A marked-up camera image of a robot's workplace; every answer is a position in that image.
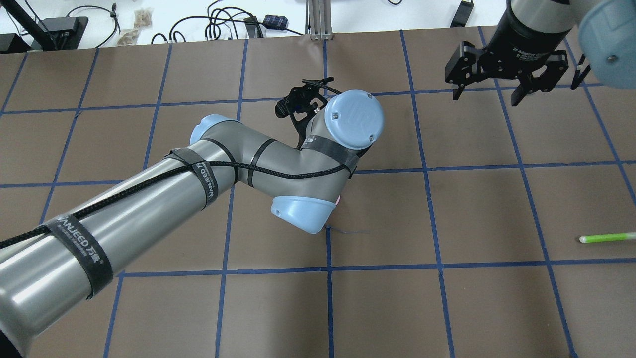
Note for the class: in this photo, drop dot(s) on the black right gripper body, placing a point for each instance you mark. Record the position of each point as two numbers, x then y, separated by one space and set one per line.
525 38

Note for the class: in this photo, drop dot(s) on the green marker pen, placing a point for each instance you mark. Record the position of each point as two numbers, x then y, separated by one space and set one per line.
603 238

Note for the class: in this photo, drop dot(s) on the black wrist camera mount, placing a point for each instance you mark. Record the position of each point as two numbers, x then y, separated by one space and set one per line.
303 103

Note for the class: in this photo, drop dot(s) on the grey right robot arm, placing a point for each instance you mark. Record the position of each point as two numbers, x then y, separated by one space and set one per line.
524 46

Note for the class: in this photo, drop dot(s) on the bag of small parts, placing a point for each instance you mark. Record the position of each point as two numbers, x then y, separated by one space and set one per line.
143 18

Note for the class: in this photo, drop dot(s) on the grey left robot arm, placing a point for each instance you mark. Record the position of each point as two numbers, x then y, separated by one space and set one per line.
74 256

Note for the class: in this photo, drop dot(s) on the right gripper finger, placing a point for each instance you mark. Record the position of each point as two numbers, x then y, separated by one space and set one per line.
457 90
521 92

